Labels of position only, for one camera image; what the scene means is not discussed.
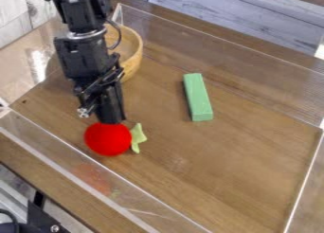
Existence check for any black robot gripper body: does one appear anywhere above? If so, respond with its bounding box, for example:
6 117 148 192
53 31 123 99

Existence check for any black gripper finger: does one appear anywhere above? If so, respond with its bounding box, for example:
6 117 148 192
95 81 126 124
75 85 103 117

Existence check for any red plush tomato toy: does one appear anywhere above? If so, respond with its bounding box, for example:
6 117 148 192
81 121 150 157

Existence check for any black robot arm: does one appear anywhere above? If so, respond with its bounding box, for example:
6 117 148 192
44 0 126 124

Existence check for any wooden bowl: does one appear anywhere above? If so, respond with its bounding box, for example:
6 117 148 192
104 25 143 82

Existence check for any green rectangular block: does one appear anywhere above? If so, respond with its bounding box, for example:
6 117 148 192
183 73 214 121

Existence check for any clear acrylic table barrier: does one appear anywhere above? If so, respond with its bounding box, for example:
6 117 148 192
0 7 324 233

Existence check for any black clamp bracket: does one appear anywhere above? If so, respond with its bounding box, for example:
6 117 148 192
27 191 71 233

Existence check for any black cable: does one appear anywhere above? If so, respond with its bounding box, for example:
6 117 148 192
0 207 22 233

